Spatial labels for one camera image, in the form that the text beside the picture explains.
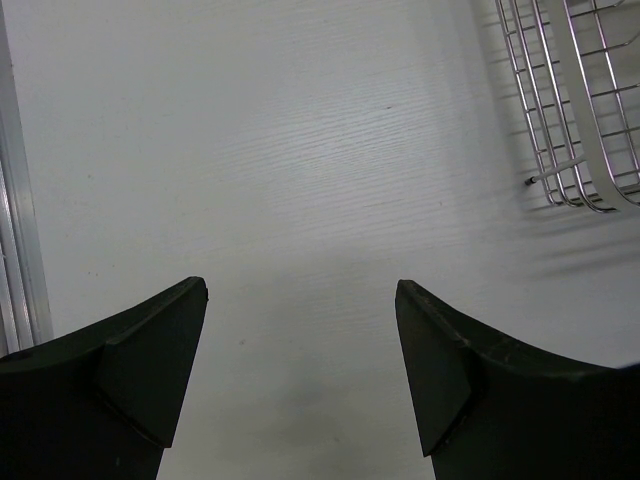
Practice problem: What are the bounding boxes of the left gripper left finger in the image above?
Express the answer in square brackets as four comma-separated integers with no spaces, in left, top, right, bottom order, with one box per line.
[1,277,208,479]

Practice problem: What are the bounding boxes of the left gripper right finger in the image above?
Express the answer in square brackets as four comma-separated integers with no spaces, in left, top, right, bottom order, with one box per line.
[395,280,639,479]

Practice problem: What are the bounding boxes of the aluminium table frame rail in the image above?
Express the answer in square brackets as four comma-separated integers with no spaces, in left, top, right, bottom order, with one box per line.
[1,16,53,356]

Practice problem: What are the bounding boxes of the chrome wire dish rack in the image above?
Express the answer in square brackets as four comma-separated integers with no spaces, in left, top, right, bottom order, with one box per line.
[495,1,639,214]

